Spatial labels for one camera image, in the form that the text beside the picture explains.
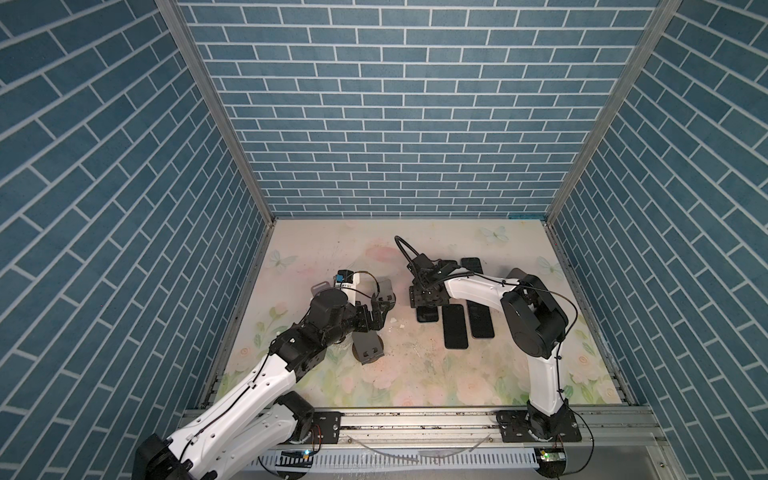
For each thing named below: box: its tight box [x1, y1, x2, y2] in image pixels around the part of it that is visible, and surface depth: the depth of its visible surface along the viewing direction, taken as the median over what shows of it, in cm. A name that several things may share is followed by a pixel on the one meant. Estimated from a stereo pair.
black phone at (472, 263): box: [461, 257, 484, 275], surface depth 110 cm
